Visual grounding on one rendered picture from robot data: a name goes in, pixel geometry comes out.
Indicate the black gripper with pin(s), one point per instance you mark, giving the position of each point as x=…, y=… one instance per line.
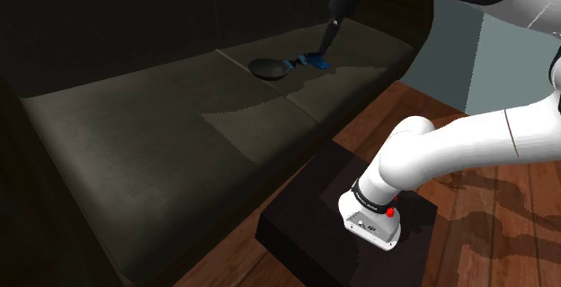
x=339, y=5

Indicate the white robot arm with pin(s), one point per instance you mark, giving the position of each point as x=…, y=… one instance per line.
x=442, y=150

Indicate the dark robot stand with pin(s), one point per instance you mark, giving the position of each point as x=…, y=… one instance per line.
x=302, y=229

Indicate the dark leather sofa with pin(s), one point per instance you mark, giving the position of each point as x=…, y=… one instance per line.
x=144, y=124

